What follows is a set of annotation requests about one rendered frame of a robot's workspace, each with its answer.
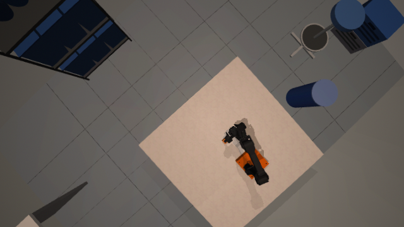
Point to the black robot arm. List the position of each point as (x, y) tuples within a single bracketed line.
[(256, 170)]

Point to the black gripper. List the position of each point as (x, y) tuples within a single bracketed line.
[(229, 138)]

